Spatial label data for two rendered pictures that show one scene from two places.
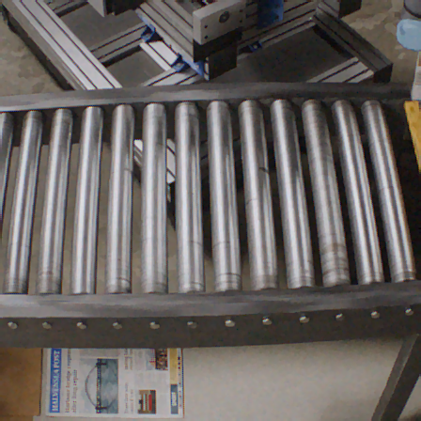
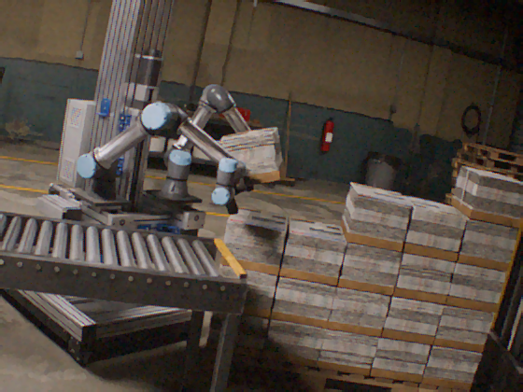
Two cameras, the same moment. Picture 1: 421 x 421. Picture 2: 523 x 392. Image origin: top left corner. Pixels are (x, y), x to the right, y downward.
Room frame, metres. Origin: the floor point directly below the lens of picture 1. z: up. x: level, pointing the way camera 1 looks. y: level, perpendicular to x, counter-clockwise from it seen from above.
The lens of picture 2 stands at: (-1.19, 0.15, 1.48)
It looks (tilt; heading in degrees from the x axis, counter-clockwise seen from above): 11 degrees down; 344
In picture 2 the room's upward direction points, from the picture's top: 11 degrees clockwise
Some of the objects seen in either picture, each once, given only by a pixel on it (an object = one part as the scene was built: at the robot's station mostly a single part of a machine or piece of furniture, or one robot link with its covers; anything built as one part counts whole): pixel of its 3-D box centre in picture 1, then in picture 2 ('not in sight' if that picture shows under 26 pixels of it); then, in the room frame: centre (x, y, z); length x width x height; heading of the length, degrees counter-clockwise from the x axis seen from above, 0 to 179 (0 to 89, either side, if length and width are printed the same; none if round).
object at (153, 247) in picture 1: (153, 196); (92, 248); (1.02, 0.12, 0.77); 0.47 x 0.05 x 0.05; 2
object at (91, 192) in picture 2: not in sight; (103, 186); (1.75, 0.10, 0.87); 0.15 x 0.15 x 0.10
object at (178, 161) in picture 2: not in sight; (178, 163); (2.04, -0.31, 0.98); 0.13 x 0.12 x 0.14; 4
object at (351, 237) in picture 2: not in sight; (370, 232); (1.54, -1.25, 0.86); 0.38 x 0.29 x 0.04; 162
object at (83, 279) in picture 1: (86, 199); (60, 244); (1.02, 0.25, 0.77); 0.47 x 0.05 x 0.05; 2
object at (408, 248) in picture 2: not in sight; (424, 243); (1.45, -1.54, 0.86); 0.38 x 0.29 x 0.04; 162
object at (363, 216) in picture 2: not in sight; (374, 217); (1.54, -1.25, 0.95); 0.38 x 0.29 x 0.23; 162
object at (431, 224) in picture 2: not in sight; (428, 227); (1.46, -1.54, 0.95); 0.38 x 0.29 x 0.23; 162
